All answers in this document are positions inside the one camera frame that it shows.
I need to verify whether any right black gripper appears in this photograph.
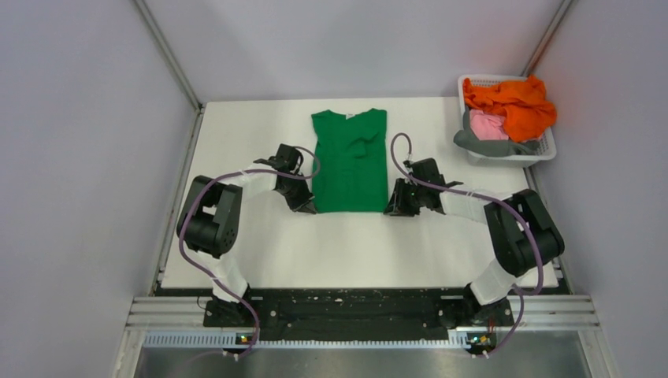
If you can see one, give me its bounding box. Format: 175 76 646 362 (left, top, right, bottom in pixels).
384 178 427 217

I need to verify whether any green t shirt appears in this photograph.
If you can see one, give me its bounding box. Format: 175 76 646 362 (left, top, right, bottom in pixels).
311 108 389 213

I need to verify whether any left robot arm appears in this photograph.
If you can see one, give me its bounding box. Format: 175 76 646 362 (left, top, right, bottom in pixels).
176 144 320 328

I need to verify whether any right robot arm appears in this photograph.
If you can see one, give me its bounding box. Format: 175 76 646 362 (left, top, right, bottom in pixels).
384 158 565 328

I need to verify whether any grey t shirt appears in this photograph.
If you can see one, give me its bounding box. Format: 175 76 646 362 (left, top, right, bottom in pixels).
453 109 540 158

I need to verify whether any pink t shirt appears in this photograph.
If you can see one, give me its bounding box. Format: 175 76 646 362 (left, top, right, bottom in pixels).
469 109 510 141

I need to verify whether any white plastic basket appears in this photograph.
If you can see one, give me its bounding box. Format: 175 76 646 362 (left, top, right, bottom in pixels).
453 74 557 168

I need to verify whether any orange t shirt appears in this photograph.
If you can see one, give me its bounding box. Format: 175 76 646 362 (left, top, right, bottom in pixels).
462 75 558 143

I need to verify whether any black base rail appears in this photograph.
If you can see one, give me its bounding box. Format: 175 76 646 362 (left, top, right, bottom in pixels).
203 288 514 342

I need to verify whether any left aluminium frame post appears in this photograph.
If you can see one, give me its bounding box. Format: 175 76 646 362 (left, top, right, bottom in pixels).
131 0 203 112

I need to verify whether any aluminium frame post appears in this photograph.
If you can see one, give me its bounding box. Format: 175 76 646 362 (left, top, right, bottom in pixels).
131 0 203 112
521 0 579 76

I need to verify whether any right aluminium frame post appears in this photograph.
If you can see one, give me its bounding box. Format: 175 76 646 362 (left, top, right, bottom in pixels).
521 0 579 76

